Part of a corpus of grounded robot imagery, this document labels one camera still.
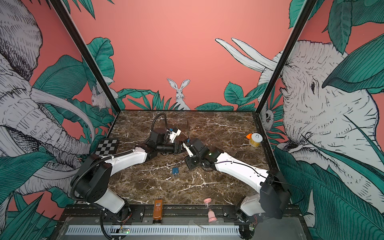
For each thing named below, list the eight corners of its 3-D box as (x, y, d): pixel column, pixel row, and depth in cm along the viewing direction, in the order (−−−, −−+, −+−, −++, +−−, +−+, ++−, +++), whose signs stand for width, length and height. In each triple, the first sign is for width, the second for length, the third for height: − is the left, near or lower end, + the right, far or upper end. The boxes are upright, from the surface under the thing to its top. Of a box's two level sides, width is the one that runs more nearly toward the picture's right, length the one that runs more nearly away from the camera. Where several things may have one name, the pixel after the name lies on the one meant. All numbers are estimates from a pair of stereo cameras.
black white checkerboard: (95, 157, 96) (92, 154, 93) (103, 141, 104) (100, 138, 101) (114, 157, 96) (112, 154, 93) (121, 141, 104) (118, 138, 101)
